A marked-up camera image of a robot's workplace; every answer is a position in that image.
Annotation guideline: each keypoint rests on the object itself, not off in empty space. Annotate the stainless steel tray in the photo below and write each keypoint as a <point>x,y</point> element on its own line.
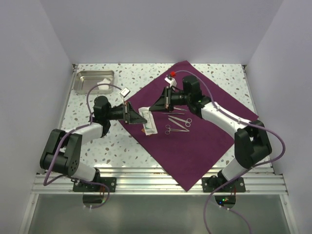
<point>85,80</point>

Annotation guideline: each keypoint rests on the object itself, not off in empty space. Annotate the metal tweezers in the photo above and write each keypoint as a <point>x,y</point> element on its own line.
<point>173,121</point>

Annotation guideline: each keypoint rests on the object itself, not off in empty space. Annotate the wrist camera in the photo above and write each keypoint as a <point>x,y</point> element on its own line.
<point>124,93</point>
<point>170,79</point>

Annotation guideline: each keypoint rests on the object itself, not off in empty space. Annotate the white suture packet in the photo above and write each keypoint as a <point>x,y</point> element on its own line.
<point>150,126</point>

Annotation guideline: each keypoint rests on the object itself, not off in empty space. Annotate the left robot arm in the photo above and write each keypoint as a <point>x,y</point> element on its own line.
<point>62,151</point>

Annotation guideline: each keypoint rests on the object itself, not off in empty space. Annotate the white gauze pad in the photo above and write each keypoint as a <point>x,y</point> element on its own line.
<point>106,81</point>
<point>103,86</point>

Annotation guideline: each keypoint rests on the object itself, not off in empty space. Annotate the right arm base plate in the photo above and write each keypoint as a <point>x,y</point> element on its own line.
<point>209,184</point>

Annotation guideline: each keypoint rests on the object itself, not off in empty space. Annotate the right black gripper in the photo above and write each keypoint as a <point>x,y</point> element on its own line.
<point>165,102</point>

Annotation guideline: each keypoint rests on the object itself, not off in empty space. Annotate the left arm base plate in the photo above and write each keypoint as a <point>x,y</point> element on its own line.
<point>102,184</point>

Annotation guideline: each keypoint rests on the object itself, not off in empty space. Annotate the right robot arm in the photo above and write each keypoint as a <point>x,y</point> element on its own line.
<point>251,142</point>

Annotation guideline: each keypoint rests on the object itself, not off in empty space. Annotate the hemostat clamp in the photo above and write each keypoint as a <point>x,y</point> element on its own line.
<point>169,130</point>

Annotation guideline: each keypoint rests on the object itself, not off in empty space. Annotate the purple cloth drape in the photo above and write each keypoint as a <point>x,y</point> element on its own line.
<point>186,156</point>

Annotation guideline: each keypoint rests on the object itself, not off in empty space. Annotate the metal scissors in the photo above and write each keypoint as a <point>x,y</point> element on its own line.
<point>187,121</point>

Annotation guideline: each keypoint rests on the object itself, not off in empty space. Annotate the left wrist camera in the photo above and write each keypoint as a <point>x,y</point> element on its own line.
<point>124,93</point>

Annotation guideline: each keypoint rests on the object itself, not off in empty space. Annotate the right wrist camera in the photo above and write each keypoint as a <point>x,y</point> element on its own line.
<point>170,79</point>

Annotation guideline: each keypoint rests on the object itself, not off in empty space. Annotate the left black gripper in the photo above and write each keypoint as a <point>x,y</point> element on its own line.
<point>131,116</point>

